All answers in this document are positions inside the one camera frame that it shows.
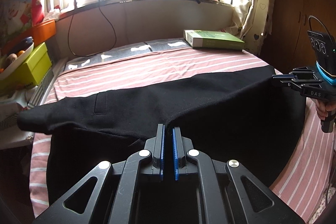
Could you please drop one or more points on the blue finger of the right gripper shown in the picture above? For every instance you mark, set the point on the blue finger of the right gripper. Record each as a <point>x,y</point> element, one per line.
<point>283,77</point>
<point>302,70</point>

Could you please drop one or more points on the colourful cartoon gift bag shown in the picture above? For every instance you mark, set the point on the colourful cartoon gift bag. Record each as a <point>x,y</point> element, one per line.
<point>17,16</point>

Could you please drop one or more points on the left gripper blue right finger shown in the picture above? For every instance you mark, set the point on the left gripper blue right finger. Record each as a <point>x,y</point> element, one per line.
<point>178,153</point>

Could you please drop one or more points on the person's right hand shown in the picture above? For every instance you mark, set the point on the person's right hand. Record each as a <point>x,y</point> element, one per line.
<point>322,108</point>

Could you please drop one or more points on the brown wooden wardrobe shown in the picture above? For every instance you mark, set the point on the brown wooden wardrobe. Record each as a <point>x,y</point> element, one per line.
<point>288,46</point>

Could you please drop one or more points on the orange box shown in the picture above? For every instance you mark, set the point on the orange box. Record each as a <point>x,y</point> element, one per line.
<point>40,33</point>

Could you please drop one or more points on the grey patterned pillow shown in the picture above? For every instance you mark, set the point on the grey patterned pillow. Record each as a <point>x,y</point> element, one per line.
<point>127,51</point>

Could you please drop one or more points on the green and white box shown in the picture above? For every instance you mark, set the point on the green and white box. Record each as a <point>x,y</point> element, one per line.
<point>213,39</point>

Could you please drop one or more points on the white fruit bowl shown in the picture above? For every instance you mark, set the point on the white fruit bowl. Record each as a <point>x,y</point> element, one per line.
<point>16,56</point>

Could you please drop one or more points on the yellow-green shoe box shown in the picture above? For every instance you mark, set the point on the yellow-green shoe box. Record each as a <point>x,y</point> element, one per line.
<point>27,70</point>

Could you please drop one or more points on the white bedside table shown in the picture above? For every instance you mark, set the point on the white bedside table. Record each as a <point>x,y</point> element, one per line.
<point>13,137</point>

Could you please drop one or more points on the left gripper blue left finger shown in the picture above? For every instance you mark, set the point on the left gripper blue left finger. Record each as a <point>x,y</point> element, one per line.
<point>158,152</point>

